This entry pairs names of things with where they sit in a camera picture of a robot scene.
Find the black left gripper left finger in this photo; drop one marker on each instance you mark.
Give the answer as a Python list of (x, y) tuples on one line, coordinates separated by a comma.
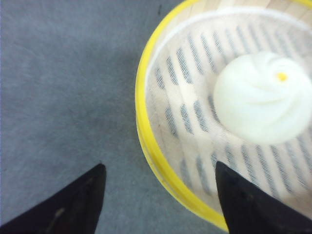
[(73, 210)]

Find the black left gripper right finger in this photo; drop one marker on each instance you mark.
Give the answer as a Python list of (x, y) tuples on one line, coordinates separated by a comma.
[(249, 210)]

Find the steamer drawer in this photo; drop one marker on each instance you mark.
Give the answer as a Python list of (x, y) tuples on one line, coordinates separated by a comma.
[(299, 9)]

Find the white bun back drawer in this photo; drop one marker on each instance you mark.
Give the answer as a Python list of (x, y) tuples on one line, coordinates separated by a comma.
[(264, 98)]

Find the white mesh liner near drawer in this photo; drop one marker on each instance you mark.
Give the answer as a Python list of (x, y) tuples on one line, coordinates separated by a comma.
[(179, 102)]

